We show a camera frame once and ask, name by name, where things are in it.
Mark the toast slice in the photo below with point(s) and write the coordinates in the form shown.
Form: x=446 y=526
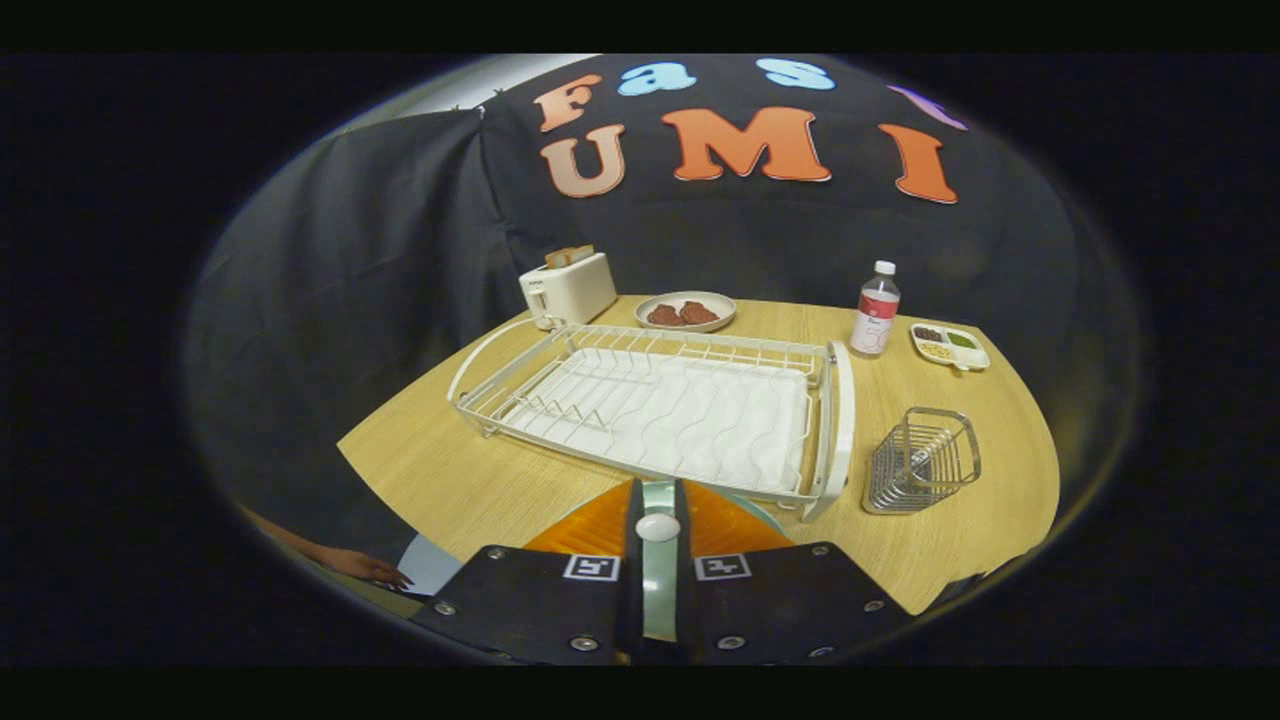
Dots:
x=556 y=258
x=582 y=252

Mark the white divided seasoning tray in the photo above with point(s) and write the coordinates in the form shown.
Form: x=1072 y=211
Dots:
x=950 y=348

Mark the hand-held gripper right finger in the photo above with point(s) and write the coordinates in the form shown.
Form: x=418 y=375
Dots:
x=684 y=570

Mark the white sheet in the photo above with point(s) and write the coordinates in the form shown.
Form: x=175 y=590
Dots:
x=435 y=565

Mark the black backdrop cloth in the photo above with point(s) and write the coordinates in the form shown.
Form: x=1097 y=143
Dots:
x=760 y=240

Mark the light green plate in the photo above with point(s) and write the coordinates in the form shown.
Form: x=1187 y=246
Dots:
x=760 y=512

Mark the brown meat piece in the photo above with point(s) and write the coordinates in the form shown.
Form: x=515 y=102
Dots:
x=698 y=312
x=664 y=315

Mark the beige plate with meat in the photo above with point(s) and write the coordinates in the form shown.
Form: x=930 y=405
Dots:
x=690 y=328

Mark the cream toaster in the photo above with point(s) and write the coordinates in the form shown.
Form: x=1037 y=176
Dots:
x=575 y=290

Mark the red label plastic bottle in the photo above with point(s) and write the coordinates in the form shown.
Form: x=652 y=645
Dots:
x=875 y=315

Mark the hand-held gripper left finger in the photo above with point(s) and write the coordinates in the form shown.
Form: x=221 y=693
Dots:
x=632 y=570

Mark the white-tipped spoon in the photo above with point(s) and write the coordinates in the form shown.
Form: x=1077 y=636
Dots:
x=657 y=527

